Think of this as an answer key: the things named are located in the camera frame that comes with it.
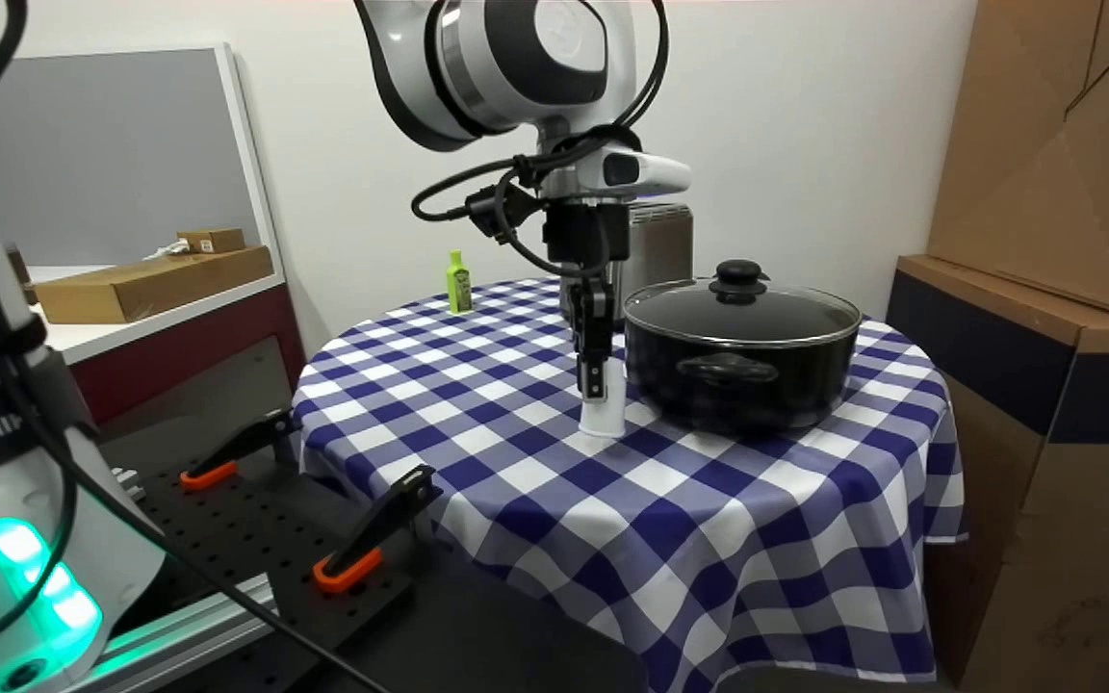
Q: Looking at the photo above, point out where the black perforated board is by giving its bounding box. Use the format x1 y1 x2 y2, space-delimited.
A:
108 415 439 649

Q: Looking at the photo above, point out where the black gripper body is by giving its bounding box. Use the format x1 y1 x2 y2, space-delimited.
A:
543 205 627 283

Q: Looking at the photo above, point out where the white plastic cup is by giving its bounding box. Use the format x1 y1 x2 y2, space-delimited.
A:
580 359 627 437

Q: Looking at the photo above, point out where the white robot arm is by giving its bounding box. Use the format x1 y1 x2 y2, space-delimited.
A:
356 0 688 398

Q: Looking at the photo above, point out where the red white side cabinet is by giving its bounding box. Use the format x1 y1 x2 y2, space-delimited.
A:
52 279 306 428

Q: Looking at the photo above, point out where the orange black clamp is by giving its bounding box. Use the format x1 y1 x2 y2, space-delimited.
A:
176 410 295 496
311 465 439 599

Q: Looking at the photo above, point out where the white robot base green light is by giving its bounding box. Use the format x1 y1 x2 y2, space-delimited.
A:
0 88 168 693

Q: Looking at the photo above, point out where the black pot with glass lid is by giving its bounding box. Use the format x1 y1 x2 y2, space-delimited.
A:
624 259 863 438

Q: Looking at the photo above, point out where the rear orange black clamp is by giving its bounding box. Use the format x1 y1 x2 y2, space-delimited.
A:
176 410 295 496

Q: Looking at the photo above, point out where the small green bottle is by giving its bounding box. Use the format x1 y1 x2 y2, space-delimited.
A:
443 250 475 312

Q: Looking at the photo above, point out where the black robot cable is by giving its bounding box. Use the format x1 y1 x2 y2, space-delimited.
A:
0 0 393 693

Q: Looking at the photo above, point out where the blue white checkered tablecloth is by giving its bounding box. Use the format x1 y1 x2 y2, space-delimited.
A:
294 279 968 693

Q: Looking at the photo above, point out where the front orange black clamp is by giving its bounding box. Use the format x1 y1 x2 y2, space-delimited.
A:
311 465 439 599

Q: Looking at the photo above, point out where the brown cardboard cabinet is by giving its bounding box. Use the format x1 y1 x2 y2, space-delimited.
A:
891 0 1109 693

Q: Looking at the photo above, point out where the grey whiteboard panel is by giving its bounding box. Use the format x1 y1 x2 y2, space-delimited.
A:
0 43 275 268

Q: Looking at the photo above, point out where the wooden box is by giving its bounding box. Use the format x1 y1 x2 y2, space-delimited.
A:
34 230 275 325

